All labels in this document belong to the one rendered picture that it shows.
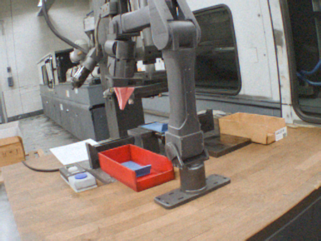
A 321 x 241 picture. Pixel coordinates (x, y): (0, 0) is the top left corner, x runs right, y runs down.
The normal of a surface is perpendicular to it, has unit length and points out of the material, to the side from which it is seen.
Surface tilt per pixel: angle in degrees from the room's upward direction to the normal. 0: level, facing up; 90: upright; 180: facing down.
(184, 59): 95
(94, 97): 90
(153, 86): 90
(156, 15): 90
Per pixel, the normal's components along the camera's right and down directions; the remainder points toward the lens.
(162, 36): -0.84, 0.22
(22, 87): 0.48, 0.11
